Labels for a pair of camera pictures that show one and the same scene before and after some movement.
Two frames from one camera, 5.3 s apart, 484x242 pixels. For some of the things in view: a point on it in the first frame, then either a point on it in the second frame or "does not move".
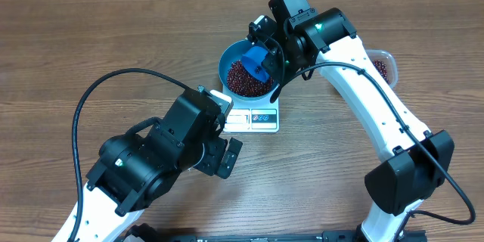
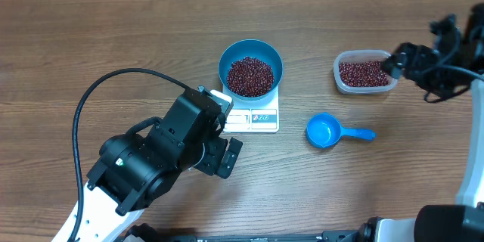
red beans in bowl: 245,82 does not move
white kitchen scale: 252,116 does not move
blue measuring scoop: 252,59 → 324,130
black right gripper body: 286,64 → 443,83
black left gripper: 216,149 does not move
